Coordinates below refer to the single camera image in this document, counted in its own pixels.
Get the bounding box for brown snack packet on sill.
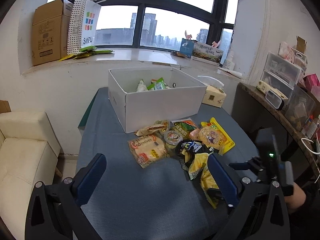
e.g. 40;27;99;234
170;51;186;58

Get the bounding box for black yellow snack bag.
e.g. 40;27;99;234
175;139;221;209

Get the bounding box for round bread packet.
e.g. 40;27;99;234
128;134;169;168

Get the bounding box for clear jelly cup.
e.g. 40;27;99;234
164;130;183;146

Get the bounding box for white cardboard box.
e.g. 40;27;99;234
108;67;207;133

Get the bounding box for black window frame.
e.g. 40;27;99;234
69;0;239;50

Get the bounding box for green snack packets on sill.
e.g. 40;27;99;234
59;46;114;61

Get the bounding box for brown cardboard box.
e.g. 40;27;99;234
31;0;73;66

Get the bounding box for tissue pack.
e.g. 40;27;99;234
197;75;227;108

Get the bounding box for green chip bag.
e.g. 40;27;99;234
171;118;198;139

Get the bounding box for green white snack packet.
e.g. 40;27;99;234
147;77;170;90

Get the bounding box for dark wooden side table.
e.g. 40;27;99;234
231;82;319;180

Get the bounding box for yellow cake packet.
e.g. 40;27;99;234
189;117;235;155

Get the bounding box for clear drawer organizer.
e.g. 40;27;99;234
260;52;302;90

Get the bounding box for blue illustrated gift box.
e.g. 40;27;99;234
180;38;223;64

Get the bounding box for person's right hand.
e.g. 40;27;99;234
284;183;306;213

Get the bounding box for white long snack packet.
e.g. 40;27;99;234
136;79;148;93

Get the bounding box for cream sofa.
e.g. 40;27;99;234
1;112;61;239

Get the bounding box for white SANFU paper bag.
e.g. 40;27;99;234
67;0;101;55

